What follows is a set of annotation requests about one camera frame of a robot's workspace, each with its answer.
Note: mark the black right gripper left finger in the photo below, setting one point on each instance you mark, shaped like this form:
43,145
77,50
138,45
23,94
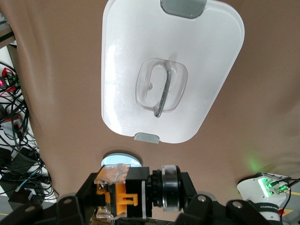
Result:
47,213

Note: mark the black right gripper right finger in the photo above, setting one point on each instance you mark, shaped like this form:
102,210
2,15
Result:
206,211

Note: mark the orange black switch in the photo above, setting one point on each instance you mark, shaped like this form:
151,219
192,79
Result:
131,187

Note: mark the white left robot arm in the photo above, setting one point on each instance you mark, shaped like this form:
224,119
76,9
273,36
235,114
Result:
253,194

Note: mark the white lidded storage box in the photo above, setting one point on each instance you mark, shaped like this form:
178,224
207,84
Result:
131,35

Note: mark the light blue round plate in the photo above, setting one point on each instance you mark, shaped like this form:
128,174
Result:
117,160

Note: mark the black module red display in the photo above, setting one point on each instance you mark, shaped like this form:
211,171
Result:
8,78

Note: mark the brown table cover cloth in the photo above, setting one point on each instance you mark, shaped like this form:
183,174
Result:
58,70

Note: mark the aluminium frame profile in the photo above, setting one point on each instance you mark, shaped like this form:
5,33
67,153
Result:
7,35

